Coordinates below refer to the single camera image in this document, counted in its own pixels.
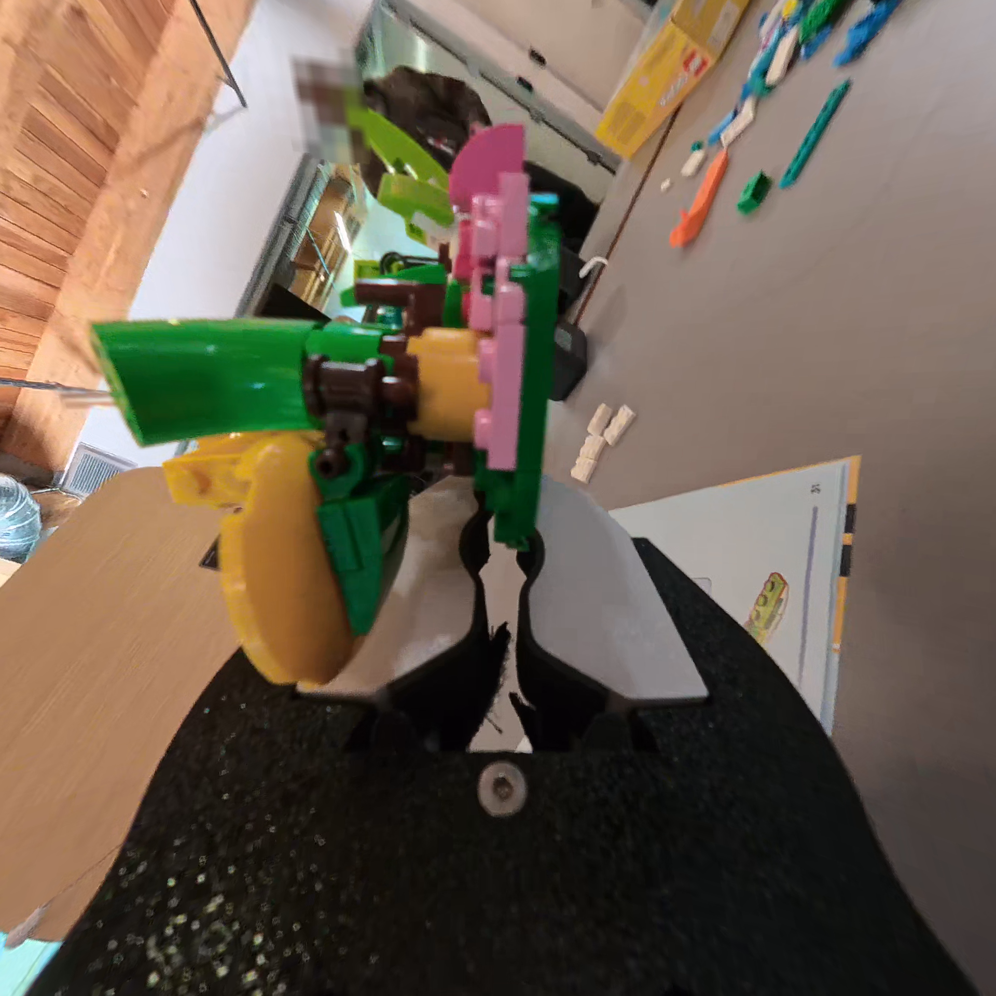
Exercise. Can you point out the yellow lego box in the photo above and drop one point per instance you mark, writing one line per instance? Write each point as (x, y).
(669, 70)

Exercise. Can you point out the black box device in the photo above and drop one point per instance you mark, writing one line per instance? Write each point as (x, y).
(569, 362)

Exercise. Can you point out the small green lego piece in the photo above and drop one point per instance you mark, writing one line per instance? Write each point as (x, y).
(753, 192)

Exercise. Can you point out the metal framed glass door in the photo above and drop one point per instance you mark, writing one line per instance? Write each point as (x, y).
(311, 241)

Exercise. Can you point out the pile of loose lego pieces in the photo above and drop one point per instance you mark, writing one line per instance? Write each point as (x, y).
(778, 47)

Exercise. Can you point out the long teal lego piece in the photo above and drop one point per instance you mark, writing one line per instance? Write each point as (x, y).
(815, 134)

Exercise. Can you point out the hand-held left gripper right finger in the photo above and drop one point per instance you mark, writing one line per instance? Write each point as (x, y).
(599, 607)

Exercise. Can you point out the teal fabric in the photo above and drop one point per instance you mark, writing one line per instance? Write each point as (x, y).
(23, 969)

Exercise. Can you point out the silver metal case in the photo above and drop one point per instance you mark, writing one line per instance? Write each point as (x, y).
(545, 85)

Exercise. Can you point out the green pink yellow lego model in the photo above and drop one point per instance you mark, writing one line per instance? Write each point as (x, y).
(510, 366)

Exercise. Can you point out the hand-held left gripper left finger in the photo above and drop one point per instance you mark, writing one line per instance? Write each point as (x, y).
(424, 591)

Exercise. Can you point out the orange lego piece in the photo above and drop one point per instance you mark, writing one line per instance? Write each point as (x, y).
(699, 204)

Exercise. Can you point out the silver flexible duct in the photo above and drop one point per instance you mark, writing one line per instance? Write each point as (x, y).
(15, 517)

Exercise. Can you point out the lego instruction booklet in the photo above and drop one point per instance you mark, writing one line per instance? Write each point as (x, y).
(724, 545)

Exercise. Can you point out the black bag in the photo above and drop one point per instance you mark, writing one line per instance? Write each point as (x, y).
(424, 101)

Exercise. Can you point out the white floor vent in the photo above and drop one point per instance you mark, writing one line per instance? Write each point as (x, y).
(95, 470)

